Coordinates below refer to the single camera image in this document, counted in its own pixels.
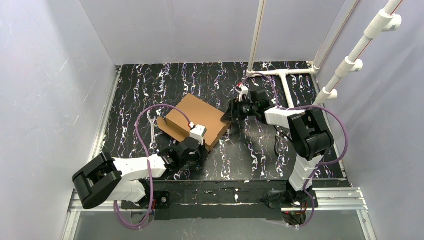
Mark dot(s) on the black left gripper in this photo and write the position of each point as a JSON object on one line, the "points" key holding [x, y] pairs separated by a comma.
{"points": [[201, 153]]}

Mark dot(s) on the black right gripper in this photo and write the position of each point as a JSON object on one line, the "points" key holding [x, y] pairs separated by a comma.
{"points": [[236, 109]]}

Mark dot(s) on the brown cardboard box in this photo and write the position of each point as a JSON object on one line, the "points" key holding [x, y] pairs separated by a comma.
{"points": [[200, 113]]}

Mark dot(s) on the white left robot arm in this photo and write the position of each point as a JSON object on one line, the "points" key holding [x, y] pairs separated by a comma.
{"points": [[107, 178]]}

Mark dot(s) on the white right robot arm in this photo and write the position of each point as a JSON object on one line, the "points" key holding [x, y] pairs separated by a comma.
{"points": [[309, 133]]}

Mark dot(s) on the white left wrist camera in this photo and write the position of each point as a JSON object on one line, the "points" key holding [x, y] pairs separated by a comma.
{"points": [[198, 133]]}

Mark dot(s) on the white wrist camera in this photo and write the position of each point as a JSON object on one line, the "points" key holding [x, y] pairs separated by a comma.
{"points": [[198, 133], [242, 90]]}

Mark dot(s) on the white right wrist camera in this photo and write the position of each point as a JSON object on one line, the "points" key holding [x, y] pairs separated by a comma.
{"points": [[242, 90]]}

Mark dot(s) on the black handled pliers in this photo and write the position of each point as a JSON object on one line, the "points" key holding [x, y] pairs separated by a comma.
{"points": [[282, 139]]}

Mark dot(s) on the white PVC pipe frame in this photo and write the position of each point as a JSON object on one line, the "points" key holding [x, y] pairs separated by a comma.
{"points": [[315, 65]]}

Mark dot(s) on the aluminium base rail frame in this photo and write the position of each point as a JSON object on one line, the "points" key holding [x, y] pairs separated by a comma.
{"points": [[257, 199]]}

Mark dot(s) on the white PVC camera pole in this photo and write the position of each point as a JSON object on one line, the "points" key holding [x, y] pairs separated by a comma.
{"points": [[386, 20]]}

